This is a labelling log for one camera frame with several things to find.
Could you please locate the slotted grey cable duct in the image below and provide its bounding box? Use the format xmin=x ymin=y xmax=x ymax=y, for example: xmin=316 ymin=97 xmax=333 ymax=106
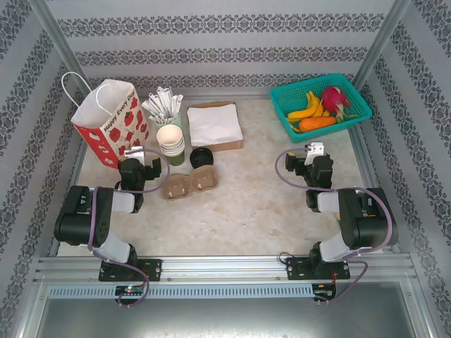
xmin=47 ymin=283 xmax=315 ymax=300

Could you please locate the red printed white paper bag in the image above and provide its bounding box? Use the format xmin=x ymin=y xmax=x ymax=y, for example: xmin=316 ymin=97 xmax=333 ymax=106
xmin=60 ymin=71 xmax=151 ymax=169

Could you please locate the orange carrot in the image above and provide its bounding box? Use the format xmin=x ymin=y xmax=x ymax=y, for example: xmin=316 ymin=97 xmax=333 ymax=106
xmin=298 ymin=115 xmax=338 ymax=133

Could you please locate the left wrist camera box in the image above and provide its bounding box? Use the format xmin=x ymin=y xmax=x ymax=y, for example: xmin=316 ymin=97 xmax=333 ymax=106
xmin=123 ymin=145 xmax=146 ymax=166

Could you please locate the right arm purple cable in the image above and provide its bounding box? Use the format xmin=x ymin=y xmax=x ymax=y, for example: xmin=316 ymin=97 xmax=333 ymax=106
xmin=276 ymin=147 xmax=395 ymax=303

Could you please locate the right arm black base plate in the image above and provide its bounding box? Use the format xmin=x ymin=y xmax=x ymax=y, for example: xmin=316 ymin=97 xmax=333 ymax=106
xmin=285 ymin=256 xmax=352 ymax=281

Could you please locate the brown cardboard cup carrier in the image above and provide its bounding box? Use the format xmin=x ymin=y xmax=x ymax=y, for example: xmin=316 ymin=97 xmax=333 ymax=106
xmin=161 ymin=165 xmax=220 ymax=201

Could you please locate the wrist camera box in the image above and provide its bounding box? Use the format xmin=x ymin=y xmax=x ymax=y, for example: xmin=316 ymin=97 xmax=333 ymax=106
xmin=304 ymin=142 xmax=326 ymax=165
xmin=123 ymin=145 xmax=146 ymax=166

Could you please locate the aluminium mounting rail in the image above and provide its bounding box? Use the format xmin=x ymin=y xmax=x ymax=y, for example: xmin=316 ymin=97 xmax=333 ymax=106
xmin=33 ymin=256 xmax=419 ymax=282

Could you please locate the aluminium frame post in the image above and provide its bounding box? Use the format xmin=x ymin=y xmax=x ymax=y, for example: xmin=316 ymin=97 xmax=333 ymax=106
xmin=351 ymin=0 xmax=413 ymax=92
xmin=27 ymin=0 xmax=101 ymax=106

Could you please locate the yellow banana bunch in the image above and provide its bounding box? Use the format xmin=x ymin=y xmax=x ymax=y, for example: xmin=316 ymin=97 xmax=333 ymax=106
xmin=285 ymin=90 xmax=332 ymax=134

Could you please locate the stack of green paper cups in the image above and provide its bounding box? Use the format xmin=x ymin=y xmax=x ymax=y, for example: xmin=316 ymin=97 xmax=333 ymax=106
xmin=156 ymin=125 xmax=186 ymax=165

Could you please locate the teal plastic basket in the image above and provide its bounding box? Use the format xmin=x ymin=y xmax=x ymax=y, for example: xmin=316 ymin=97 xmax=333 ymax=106
xmin=269 ymin=73 xmax=373 ymax=144

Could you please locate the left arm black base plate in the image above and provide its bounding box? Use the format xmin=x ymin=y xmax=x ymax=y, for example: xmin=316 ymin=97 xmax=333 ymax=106
xmin=98 ymin=258 xmax=163 ymax=282

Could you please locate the pink dragon fruit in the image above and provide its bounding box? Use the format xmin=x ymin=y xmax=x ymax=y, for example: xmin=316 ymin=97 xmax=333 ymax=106
xmin=319 ymin=85 xmax=361 ymax=123

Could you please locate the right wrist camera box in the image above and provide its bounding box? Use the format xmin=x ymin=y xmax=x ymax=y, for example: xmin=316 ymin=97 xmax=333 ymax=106
xmin=304 ymin=142 xmax=326 ymax=165

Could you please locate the pale green sachet holder cup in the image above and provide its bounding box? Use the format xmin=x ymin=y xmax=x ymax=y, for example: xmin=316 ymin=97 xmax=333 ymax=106
xmin=152 ymin=112 xmax=184 ymax=133

